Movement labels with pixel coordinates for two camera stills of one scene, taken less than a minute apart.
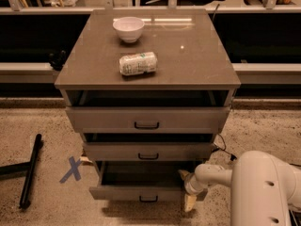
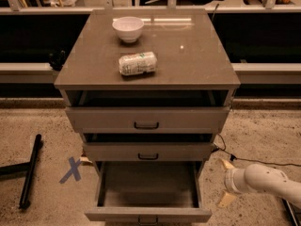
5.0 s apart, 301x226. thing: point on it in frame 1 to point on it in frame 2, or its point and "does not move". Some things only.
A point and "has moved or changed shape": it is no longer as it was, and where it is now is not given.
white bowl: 129,28 does not move
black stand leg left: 29,167 does not move
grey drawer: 145,181 has moved or changed shape
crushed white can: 138,64 does not move
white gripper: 190,185 to 229,181
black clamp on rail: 57,58 does not move
